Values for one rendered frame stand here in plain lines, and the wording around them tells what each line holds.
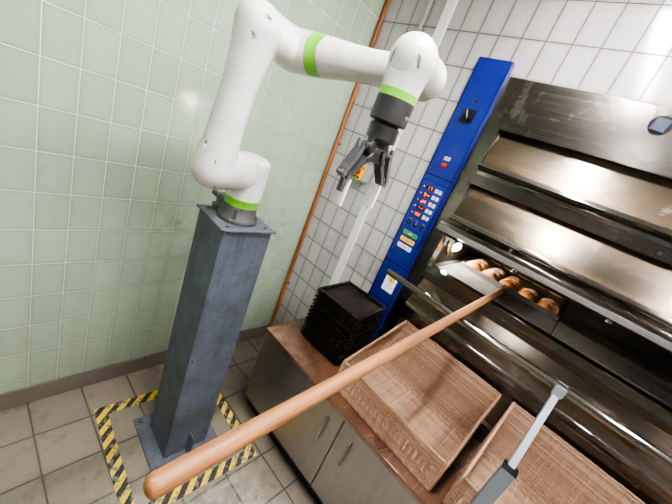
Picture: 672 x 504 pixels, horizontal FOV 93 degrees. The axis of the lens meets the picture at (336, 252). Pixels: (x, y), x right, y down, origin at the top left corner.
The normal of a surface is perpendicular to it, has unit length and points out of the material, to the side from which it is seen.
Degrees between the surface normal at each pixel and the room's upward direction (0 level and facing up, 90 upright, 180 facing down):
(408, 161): 90
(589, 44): 90
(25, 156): 90
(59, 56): 90
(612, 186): 70
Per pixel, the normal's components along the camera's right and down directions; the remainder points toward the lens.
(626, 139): -0.64, 0.04
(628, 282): -0.48, -0.26
